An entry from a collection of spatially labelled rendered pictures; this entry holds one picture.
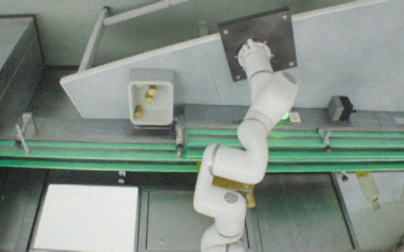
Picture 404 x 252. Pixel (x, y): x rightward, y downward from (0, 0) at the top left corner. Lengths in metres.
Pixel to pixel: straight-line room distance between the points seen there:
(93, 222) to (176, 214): 0.35
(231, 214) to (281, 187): 0.79
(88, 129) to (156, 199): 0.42
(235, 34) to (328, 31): 0.37
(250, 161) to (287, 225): 0.72
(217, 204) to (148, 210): 0.62
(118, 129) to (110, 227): 0.42
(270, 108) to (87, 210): 0.89
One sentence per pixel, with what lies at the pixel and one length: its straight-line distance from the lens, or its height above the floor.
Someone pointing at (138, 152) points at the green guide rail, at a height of 0.93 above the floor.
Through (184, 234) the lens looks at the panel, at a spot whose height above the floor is 1.22.
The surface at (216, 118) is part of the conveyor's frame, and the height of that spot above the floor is 0.84.
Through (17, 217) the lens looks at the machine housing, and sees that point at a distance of 1.67.
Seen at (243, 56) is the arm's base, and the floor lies 0.80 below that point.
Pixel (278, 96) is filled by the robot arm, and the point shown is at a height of 1.17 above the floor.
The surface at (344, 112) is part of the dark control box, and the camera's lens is 1.64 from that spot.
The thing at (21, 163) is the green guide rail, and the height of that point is 0.95.
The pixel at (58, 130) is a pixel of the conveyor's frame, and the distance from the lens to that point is 1.63.
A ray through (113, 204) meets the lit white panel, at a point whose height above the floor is 1.08.
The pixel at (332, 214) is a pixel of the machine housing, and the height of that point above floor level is 1.12.
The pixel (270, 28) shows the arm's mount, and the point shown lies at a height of 0.78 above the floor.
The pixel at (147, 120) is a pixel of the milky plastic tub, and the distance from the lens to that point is 1.52.
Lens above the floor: 1.92
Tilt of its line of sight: 45 degrees down
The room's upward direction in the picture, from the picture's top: 176 degrees clockwise
